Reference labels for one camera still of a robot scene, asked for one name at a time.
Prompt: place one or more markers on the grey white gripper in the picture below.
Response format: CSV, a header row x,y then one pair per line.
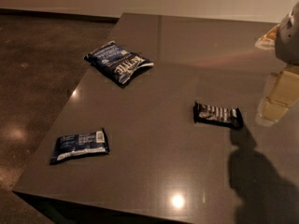
x,y
289,42

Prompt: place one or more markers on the black rxbar chocolate bar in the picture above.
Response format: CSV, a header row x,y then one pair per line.
x,y
221,116

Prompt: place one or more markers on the blue kettle chip bag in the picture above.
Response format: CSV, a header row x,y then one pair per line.
x,y
117,63

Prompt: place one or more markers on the orange white snack package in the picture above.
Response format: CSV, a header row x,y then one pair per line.
x,y
267,41

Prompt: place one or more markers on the dark blue snack bar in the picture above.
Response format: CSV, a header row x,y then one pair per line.
x,y
79,145

